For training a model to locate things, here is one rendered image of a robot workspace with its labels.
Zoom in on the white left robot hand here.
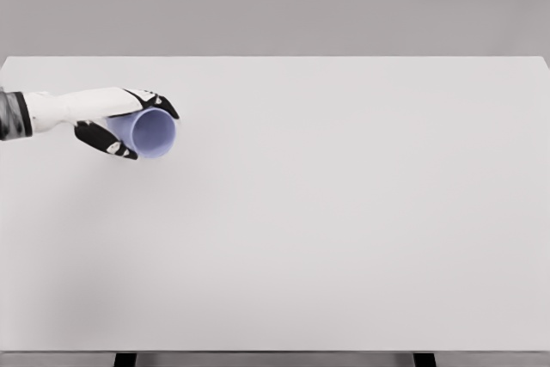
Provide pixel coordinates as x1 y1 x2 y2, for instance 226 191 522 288
63 87 180 162

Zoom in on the light purple cup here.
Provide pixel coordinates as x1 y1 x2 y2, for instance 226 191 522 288
104 107 179 160

